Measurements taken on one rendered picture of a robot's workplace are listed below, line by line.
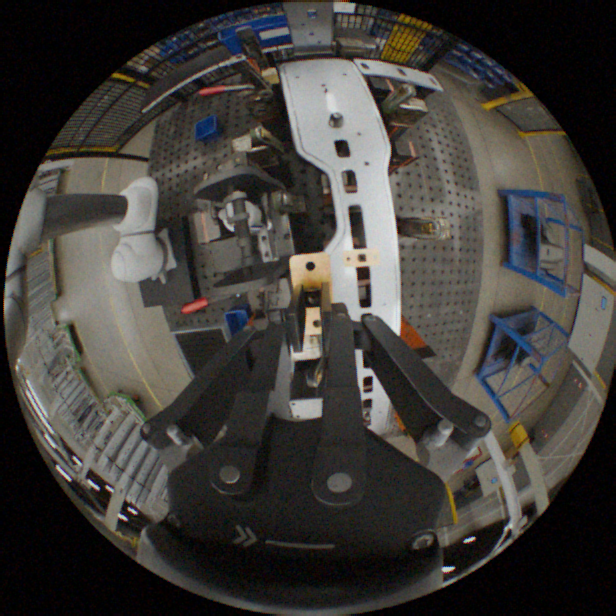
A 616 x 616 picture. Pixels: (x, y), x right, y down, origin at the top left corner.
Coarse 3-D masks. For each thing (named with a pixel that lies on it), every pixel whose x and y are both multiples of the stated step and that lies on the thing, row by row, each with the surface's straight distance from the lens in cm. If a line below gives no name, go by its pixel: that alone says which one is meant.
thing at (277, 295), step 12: (300, 252) 75; (288, 276) 41; (264, 288) 40; (276, 288) 40; (288, 288) 39; (252, 300) 42; (264, 300) 41; (276, 300) 41; (288, 300) 40; (264, 312) 42
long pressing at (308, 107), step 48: (288, 96) 59; (336, 96) 59; (384, 144) 52; (336, 192) 46; (384, 192) 48; (336, 240) 45; (384, 240) 47; (336, 288) 47; (384, 288) 49; (384, 432) 91
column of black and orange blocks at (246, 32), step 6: (240, 30) 73; (246, 30) 73; (252, 30) 75; (240, 36) 74; (246, 36) 74; (252, 36) 75; (246, 42) 76; (252, 42) 76; (258, 42) 79; (252, 48) 78; (258, 48) 78; (258, 54) 81; (258, 60) 83; (264, 60) 83; (258, 66) 85; (264, 66) 85
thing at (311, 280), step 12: (324, 252) 20; (300, 264) 20; (324, 264) 20; (300, 276) 20; (312, 276) 20; (324, 276) 20; (312, 288) 20; (312, 300) 20; (312, 312) 21; (312, 324) 22
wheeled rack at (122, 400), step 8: (112, 392) 477; (120, 392) 492; (120, 400) 455; (128, 400) 404; (136, 400) 412; (128, 408) 444; (136, 408) 413; (104, 416) 428; (136, 416) 446; (144, 416) 424; (88, 424) 473; (96, 448) 388; (136, 480) 475
